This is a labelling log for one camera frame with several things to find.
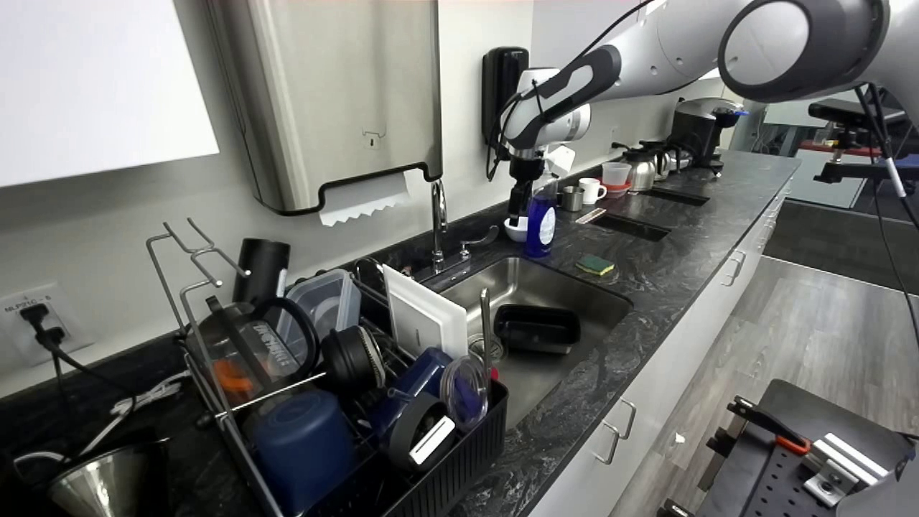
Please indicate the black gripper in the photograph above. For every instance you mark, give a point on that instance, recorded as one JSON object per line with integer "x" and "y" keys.
{"x": 524, "y": 177}

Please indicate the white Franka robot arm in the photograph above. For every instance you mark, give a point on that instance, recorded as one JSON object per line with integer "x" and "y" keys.
{"x": 670, "y": 46}

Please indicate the small white bowl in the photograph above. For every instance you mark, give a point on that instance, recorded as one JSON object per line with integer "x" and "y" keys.
{"x": 516, "y": 233}

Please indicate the blue dish soap bottle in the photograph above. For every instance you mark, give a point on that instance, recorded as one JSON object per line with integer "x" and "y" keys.
{"x": 539, "y": 232}

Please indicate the white mug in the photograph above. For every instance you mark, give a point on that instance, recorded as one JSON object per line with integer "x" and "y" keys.
{"x": 588, "y": 190}

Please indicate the chrome gooseneck faucet spout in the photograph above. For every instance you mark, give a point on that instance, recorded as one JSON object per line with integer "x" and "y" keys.
{"x": 438, "y": 219}

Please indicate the stainless steel sink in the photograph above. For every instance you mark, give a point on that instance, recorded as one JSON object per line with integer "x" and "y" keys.
{"x": 562, "y": 292}

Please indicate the green yellow sponge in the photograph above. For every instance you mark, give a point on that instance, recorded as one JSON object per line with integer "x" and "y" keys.
{"x": 595, "y": 265}

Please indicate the clear measuring cup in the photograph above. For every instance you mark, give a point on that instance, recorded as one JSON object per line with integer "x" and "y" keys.
{"x": 618, "y": 177}

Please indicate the black counter mat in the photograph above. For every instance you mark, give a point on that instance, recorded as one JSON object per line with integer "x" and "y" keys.
{"x": 631, "y": 227}
{"x": 679, "y": 193}

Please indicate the black plastic food container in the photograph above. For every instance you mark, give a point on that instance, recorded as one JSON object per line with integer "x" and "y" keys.
{"x": 535, "y": 332}

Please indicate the small steel kettle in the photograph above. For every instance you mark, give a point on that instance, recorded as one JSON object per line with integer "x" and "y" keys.
{"x": 644, "y": 177}

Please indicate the white square board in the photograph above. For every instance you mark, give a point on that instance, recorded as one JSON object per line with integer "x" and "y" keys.
{"x": 420, "y": 321}

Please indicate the white paper towel sheet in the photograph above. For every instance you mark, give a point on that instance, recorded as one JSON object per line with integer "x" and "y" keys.
{"x": 367, "y": 201}

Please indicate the red plastic cup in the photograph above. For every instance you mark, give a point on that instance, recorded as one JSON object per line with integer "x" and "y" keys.
{"x": 494, "y": 375}

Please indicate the blue round lid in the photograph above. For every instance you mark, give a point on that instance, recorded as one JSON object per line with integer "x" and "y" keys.
{"x": 465, "y": 391}

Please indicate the small blue cup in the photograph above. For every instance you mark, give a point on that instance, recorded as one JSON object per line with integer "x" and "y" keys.
{"x": 417, "y": 377}

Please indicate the black coffee machine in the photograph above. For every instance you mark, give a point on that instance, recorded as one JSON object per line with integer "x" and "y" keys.
{"x": 705, "y": 131}

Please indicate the clear container blue rim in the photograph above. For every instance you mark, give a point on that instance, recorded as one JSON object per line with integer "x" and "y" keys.
{"x": 326, "y": 302}

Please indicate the white lower cabinets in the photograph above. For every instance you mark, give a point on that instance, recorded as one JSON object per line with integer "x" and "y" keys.
{"x": 660, "y": 384}

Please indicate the steel paper towel dispenser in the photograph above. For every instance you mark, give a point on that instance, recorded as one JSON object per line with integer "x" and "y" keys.
{"x": 334, "y": 97}

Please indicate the black round lid white label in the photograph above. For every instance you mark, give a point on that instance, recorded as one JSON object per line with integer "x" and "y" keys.
{"x": 420, "y": 431}

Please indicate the black dish rack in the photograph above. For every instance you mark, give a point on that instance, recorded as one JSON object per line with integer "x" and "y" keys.
{"x": 460, "y": 461}

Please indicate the black cylinder cup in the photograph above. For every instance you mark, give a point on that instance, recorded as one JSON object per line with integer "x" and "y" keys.
{"x": 259, "y": 273}

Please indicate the clear jar black rim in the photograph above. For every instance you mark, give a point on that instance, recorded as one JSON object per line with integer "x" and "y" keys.
{"x": 259, "y": 349}

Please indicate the large blue cup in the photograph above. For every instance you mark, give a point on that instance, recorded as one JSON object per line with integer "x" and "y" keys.
{"x": 300, "y": 448}

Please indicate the dark floor mat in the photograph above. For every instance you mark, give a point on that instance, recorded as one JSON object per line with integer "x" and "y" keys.
{"x": 842, "y": 244}

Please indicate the black perforated table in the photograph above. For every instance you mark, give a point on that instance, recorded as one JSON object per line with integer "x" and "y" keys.
{"x": 850, "y": 420}

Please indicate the white upper cabinet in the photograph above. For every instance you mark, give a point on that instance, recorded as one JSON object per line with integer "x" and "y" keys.
{"x": 96, "y": 86}

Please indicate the steel funnel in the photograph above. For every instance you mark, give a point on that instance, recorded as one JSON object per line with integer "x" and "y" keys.
{"x": 104, "y": 483}

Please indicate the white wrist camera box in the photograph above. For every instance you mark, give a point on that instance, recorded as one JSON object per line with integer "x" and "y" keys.
{"x": 560, "y": 158}

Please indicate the black wall soap dispenser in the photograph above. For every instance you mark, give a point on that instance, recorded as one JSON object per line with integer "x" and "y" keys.
{"x": 501, "y": 86}

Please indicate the black camera stand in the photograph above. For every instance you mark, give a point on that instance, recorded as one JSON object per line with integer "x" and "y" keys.
{"x": 850, "y": 112}

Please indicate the white wall outlet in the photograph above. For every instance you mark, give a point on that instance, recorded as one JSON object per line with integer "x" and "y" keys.
{"x": 70, "y": 321}

